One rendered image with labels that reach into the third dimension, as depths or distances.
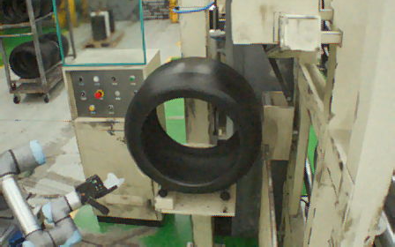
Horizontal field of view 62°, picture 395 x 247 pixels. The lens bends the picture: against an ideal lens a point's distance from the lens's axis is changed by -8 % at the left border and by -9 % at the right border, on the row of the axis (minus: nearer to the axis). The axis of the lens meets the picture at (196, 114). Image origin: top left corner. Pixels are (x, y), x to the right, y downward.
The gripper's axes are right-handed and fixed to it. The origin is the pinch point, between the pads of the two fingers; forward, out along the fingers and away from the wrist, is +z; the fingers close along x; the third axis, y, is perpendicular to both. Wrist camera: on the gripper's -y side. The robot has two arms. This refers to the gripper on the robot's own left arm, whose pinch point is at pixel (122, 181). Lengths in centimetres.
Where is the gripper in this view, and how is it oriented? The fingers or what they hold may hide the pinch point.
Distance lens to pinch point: 155.6
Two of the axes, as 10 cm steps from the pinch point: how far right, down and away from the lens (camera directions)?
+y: -3.4, -9.2, -2.1
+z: 8.1, -3.9, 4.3
